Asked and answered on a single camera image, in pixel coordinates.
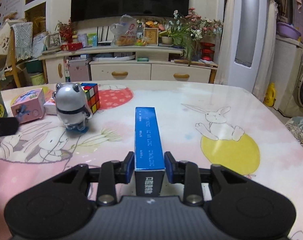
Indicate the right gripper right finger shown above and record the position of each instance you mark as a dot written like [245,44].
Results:
[235,205]

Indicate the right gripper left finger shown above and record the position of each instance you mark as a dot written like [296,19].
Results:
[65,203]

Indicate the pink blue picture box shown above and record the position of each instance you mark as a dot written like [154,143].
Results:
[28,106]

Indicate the blue long box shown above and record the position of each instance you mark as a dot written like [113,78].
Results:
[149,157]

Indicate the blue white tissue pack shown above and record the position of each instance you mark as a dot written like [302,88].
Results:
[50,107]

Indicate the green trash bin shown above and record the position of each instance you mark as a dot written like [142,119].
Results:
[37,79]

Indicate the silver panda figure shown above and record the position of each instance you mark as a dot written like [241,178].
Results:
[71,105]

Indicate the wooden dining chair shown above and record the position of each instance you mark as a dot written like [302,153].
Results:
[16,39]

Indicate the pink storage box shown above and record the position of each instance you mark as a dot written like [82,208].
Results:
[80,70]

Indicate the rubiks cube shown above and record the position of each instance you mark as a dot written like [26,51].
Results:
[92,95]

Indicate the glass kettle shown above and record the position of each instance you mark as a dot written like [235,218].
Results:
[53,41]

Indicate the red tin box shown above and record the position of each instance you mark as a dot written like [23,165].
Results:
[71,46]

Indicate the yellow detergent bottle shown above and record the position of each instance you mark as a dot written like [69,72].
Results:
[270,96]

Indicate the red berry decoration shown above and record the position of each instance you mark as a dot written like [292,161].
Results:
[66,30]

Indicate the cream TV stand cabinet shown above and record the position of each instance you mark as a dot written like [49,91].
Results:
[131,63]

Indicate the washing machine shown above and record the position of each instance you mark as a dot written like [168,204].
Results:
[287,75]

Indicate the plastic snack bag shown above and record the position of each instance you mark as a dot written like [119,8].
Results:
[125,32]

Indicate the red candle holder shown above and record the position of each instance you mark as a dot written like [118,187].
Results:
[207,52]

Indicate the framed picture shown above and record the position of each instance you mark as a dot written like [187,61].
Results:
[151,34]

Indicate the purple basin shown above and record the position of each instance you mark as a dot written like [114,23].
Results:
[287,30]

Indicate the potted flower plant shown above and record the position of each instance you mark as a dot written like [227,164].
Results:
[188,31]

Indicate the white standing air conditioner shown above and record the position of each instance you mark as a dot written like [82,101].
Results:
[247,45]

